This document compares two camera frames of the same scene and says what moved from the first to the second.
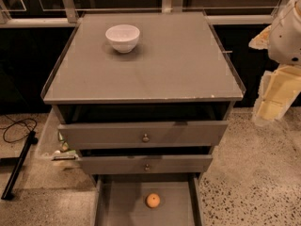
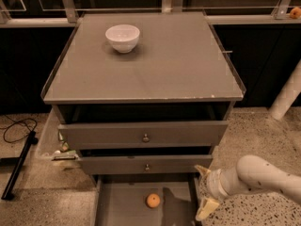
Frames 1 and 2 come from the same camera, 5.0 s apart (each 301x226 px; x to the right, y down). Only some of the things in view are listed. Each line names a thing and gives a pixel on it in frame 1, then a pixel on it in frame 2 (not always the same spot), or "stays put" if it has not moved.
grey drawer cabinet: x=144 y=123 stays put
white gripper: x=286 y=37 → x=213 y=184
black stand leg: x=7 y=193 stays put
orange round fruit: x=153 y=201 stays put
